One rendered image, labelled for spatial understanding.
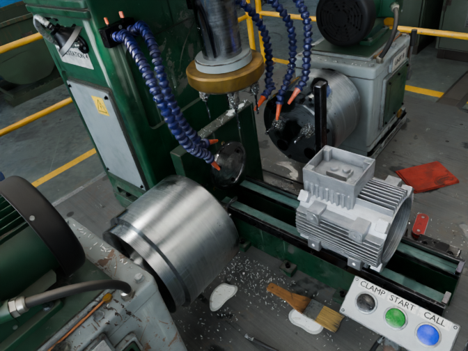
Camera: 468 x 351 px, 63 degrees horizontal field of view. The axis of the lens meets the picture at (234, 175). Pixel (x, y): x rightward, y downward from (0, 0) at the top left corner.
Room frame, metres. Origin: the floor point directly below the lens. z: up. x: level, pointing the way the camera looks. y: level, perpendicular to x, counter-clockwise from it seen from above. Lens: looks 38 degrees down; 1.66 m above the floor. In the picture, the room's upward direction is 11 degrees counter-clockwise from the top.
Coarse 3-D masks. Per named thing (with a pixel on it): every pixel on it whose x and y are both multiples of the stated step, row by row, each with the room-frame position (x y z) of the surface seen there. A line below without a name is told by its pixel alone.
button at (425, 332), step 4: (420, 328) 0.29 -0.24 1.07; (424, 328) 0.28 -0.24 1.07; (428, 328) 0.28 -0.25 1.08; (432, 328) 0.28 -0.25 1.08; (420, 332) 0.28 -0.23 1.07; (424, 332) 0.28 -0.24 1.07; (428, 332) 0.28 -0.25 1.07; (432, 332) 0.28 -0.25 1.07; (436, 332) 0.27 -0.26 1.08; (420, 336) 0.28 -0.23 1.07; (424, 336) 0.27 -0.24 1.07; (428, 336) 0.27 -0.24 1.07; (432, 336) 0.27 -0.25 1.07; (436, 336) 0.27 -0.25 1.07; (420, 340) 0.27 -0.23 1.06; (424, 340) 0.27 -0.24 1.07; (428, 340) 0.27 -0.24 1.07; (432, 340) 0.27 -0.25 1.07; (436, 340) 0.27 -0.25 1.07; (428, 344) 0.26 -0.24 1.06; (432, 344) 0.26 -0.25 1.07
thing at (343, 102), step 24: (312, 72) 1.06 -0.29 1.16; (336, 72) 1.06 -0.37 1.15; (288, 96) 0.97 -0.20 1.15; (312, 96) 0.93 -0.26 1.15; (336, 96) 0.95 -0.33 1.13; (264, 120) 1.04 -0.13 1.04; (288, 120) 0.97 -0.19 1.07; (312, 120) 0.91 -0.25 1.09; (336, 120) 0.89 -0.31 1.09; (288, 144) 0.98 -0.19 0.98; (312, 144) 0.91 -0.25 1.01; (336, 144) 0.89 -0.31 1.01
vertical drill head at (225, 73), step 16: (192, 0) 0.83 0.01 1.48; (208, 0) 0.80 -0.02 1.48; (224, 0) 0.80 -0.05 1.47; (208, 16) 0.80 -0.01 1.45; (224, 16) 0.80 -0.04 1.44; (208, 32) 0.80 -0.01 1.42; (224, 32) 0.80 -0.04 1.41; (208, 48) 0.81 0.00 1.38; (224, 48) 0.80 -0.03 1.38; (240, 48) 0.82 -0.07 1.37; (192, 64) 0.87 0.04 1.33; (208, 64) 0.79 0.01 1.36; (224, 64) 0.78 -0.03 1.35; (240, 64) 0.79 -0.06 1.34; (256, 64) 0.79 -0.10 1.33; (192, 80) 0.80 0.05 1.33; (208, 80) 0.77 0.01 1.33; (224, 80) 0.75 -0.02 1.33; (240, 80) 0.76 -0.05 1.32; (256, 80) 0.78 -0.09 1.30; (208, 96) 0.84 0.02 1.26; (256, 96) 0.83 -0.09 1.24; (208, 112) 0.85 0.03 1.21
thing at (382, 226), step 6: (402, 186) 0.59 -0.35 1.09; (408, 186) 0.58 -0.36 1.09; (300, 192) 0.63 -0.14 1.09; (306, 192) 0.62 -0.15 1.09; (408, 192) 0.57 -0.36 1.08; (300, 198) 0.62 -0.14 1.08; (306, 198) 0.61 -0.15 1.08; (378, 222) 0.50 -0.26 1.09; (384, 222) 0.49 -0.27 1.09; (378, 228) 0.49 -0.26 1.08; (384, 228) 0.49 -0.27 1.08; (300, 234) 0.63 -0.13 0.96; (384, 264) 0.50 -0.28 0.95; (378, 270) 0.48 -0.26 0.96
